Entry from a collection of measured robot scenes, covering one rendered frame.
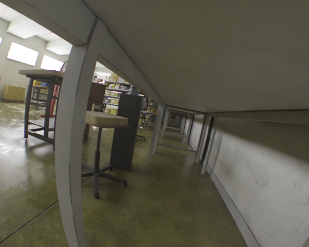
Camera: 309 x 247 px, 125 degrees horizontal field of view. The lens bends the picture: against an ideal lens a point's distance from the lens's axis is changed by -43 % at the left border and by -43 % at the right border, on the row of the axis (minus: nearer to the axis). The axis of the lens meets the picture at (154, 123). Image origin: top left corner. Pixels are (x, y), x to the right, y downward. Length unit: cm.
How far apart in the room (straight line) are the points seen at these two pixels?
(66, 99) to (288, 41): 38
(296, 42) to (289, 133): 74
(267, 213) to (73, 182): 99
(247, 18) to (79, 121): 31
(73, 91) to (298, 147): 94
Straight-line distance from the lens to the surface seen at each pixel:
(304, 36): 26
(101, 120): 100
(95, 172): 133
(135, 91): 158
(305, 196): 84
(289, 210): 90
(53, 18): 21
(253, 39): 27
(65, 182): 30
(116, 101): 677
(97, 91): 146
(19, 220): 103
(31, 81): 227
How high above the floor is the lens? 72
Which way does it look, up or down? 5 degrees down
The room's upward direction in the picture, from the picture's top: 11 degrees clockwise
